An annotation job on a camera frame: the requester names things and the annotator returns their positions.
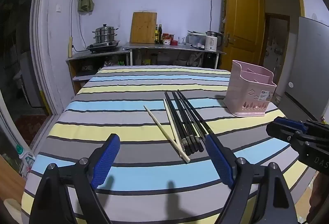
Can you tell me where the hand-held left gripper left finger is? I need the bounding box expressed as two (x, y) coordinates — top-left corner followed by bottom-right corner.
(29, 134), (121, 224)

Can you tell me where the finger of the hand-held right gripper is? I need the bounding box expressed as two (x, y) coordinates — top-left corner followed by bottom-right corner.
(266, 123), (307, 144)
(274, 117), (326, 133)

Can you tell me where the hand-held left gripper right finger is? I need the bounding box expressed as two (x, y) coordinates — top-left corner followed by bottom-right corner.
(205, 134), (295, 224)

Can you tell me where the bundle of black chopsticks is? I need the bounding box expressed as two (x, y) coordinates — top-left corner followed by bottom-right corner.
(164, 89), (210, 156)

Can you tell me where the pink utensil basket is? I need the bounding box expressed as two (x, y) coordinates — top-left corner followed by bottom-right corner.
(223, 60), (277, 117)

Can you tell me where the beige wooden chopstick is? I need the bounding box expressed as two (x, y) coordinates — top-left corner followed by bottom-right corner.
(144, 105), (191, 163)
(163, 99), (186, 156)

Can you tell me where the person's right hand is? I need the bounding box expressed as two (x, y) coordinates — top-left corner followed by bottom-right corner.
(308, 171), (329, 217)

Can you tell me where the striped tablecloth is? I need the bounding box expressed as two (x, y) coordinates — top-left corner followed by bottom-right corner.
(22, 65), (316, 224)

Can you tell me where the grey refrigerator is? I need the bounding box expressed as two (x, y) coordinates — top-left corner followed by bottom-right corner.
(276, 16), (329, 122)

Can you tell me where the white bottle green cap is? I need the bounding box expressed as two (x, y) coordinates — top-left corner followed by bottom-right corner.
(15, 144), (35, 176)

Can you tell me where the red patterned rug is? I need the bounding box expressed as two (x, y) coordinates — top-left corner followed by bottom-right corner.
(15, 115), (49, 147)

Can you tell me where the brown wooden board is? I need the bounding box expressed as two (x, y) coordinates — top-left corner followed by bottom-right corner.
(0, 155), (26, 201)

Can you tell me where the low steel shelf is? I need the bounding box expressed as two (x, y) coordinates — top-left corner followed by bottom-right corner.
(65, 49), (130, 93)

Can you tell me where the crumpled cloth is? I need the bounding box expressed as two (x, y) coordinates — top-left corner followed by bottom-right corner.
(186, 55), (203, 67)

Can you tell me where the yellow wooden door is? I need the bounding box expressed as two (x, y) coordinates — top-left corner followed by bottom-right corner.
(220, 0), (265, 72)

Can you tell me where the white electric kettle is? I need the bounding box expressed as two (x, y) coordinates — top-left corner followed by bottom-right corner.
(204, 31), (224, 52)

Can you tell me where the beige power strip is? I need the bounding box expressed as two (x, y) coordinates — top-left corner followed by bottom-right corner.
(67, 36), (74, 58)

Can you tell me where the clear plastic storage box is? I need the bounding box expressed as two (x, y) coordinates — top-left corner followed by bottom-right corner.
(186, 31), (207, 47)

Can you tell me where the steel steamer pot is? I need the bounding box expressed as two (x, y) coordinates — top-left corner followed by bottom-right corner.
(92, 24), (119, 44)

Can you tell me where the bamboo cutting board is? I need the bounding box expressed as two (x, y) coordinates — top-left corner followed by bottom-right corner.
(129, 11), (158, 44)

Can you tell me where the metal door handle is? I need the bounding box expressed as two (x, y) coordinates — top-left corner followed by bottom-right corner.
(223, 33), (235, 46)

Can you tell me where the brown inner door frame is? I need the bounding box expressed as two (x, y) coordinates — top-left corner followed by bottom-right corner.
(265, 12), (290, 65)

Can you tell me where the thin dark wall cable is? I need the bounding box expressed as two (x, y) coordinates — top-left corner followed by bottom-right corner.
(78, 11), (89, 52)

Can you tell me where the narrow wall hanging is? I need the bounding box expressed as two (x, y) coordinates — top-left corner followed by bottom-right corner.
(221, 0), (227, 32)

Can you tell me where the white sliding door frame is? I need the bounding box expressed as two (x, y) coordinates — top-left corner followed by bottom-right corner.
(29, 0), (65, 117)

